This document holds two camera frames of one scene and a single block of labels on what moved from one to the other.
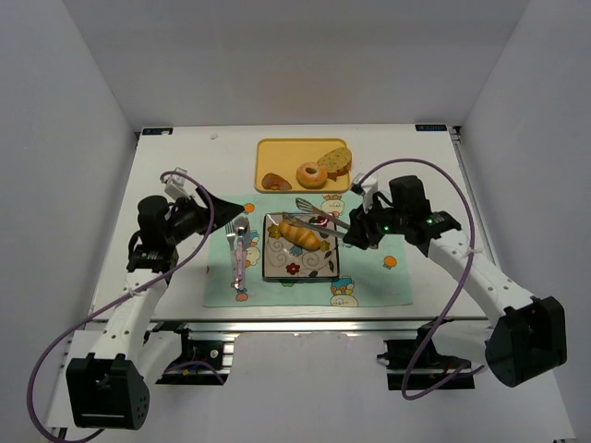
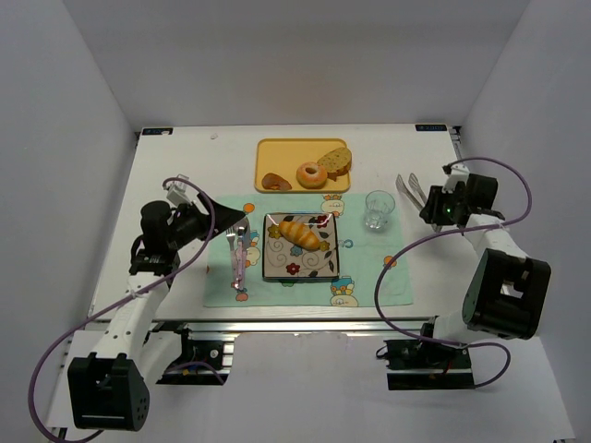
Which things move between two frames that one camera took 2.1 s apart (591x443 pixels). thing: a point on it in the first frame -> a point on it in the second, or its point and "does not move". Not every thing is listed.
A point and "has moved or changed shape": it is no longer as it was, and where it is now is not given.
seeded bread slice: x=336 y=161 does not move
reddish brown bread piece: x=273 y=181 does not move
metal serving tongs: x=343 y=227 has moved or changed shape
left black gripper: x=203 y=210 does not move
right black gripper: x=358 y=229 -> x=431 y=211
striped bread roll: x=299 y=236 does not move
